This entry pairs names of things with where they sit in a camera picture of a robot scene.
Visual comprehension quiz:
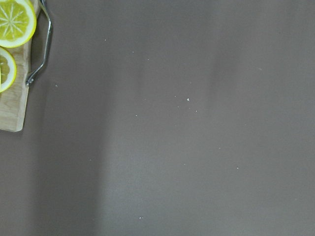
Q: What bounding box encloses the bamboo cutting board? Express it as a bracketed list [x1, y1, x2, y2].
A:
[0, 0, 52, 132]

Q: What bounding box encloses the lemon slice back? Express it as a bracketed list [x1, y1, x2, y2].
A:
[0, 47, 17, 92]

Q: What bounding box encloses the lemon slice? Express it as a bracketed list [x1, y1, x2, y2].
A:
[0, 0, 37, 48]
[0, 47, 17, 92]

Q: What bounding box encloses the lemon slice front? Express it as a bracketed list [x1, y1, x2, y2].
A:
[0, 0, 37, 48]

